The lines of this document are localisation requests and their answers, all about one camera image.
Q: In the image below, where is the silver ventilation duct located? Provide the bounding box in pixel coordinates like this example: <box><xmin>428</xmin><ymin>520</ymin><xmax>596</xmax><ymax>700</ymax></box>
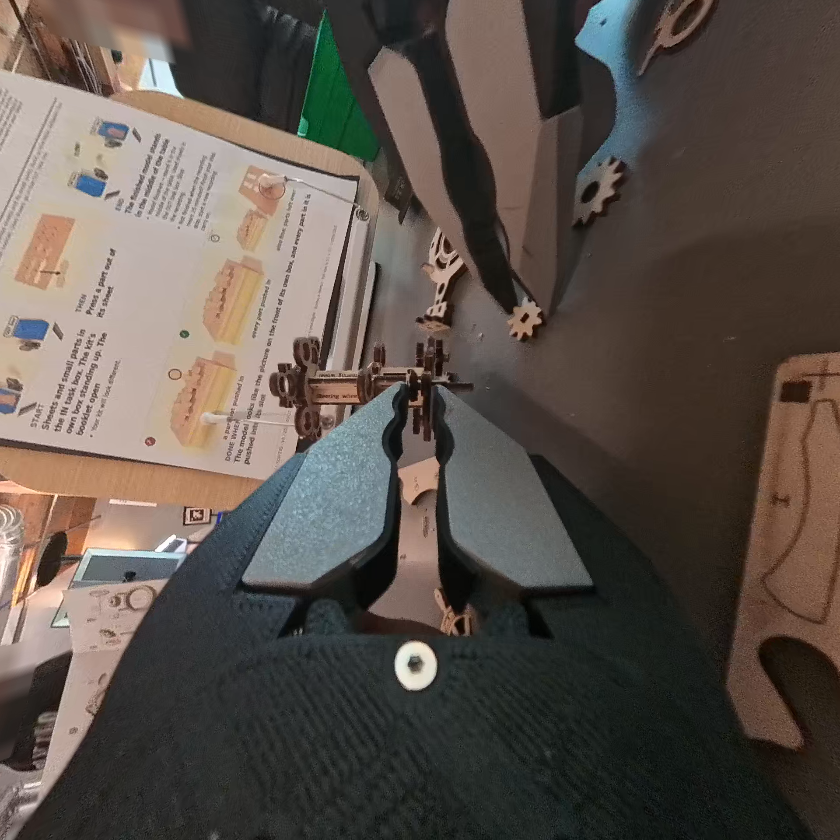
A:
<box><xmin>0</xmin><ymin>505</ymin><xmax>26</xmax><ymax>641</ymax></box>

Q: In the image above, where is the small wooden ring clip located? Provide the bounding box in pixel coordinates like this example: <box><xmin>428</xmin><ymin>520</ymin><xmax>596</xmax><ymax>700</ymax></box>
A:
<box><xmin>633</xmin><ymin>0</ymin><xmax>716</xmax><ymax>76</ymax></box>

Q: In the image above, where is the white sheet holder bar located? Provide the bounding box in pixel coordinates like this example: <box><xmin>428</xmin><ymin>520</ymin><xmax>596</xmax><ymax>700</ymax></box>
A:
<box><xmin>322</xmin><ymin>206</ymin><xmax>380</xmax><ymax>371</ymax></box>

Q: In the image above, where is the folded instruction booklet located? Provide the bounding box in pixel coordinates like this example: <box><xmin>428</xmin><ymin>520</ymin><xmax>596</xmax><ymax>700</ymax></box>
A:
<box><xmin>46</xmin><ymin>577</ymin><xmax>172</xmax><ymax>808</ymax></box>

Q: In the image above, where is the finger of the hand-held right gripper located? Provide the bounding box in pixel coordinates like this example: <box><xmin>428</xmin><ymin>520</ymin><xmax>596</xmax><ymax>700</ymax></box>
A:
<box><xmin>445</xmin><ymin>0</ymin><xmax>586</xmax><ymax>314</ymax></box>
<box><xmin>366</xmin><ymin>45</ymin><xmax>522</xmax><ymax>312</ymax></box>

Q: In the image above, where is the wooden gear shaft assembly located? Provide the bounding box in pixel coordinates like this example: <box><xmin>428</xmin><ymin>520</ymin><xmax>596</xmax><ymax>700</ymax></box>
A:
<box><xmin>269</xmin><ymin>336</ymin><xmax>475</xmax><ymax>442</ymax></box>

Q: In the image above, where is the punched wooden part sheet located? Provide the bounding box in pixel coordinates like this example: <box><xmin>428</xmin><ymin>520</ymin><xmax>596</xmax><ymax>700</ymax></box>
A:
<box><xmin>725</xmin><ymin>351</ymin><xmax>840</xmax><ymax>752</ymax></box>

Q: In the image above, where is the small wooden gear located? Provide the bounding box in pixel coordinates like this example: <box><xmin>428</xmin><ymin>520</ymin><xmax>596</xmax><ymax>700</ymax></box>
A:
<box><xmin>507</xmin><ymin>297</ymin><xmax>546</xmax><ymax>343</ymax></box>

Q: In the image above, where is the instruction sheet on stand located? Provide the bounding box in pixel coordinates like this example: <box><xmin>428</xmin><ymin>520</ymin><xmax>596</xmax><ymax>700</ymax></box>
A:
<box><xmin>0</xmin><ymin>66</ymin><xmax>382</xmax><ymax>509</ymax></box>

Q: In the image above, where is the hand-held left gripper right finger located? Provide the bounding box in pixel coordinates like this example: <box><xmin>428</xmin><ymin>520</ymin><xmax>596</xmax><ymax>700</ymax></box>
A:
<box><xmin>433</xmin><ymin>384</ymin><xmax>596</xmax><ymax>614</ymax></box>

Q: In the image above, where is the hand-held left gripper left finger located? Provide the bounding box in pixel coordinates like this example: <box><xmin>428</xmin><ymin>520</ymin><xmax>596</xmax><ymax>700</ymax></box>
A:
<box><xmin>241</xmin><ymin>382</ymin><xmax>411</xmax><ymax>611</ymax></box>

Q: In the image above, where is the green storage bin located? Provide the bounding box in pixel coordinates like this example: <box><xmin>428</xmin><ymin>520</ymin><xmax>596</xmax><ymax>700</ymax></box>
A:
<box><xmin>298</xmin><ymin>10</ymin><xmax>383</xmax><ymax>161</ymax></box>

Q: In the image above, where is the wire clip with white tip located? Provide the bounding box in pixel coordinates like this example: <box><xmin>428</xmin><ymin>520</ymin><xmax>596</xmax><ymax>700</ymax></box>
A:
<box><xmin>200</xmin><ymin>408</ymin><xmax>332</xmax><ymax>435</ymax></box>
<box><xmin>258</xmin><ymin>172</ymin><xmax>368</xmax><ymax>221</ymax></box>

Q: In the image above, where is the grey framed screen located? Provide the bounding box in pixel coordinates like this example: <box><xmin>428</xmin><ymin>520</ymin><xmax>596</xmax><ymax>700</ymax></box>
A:
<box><xmin>69</xmin><ymin>550</ymin><xmax>189</xmax><ymax>588</ymax></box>

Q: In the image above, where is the printed instruction sheet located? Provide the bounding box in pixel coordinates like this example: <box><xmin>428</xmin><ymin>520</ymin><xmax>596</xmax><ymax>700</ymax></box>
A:
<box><xmin>0</xmin><ymin>69</ymin><xmax>361</xmax><ymax>475</ymax></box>

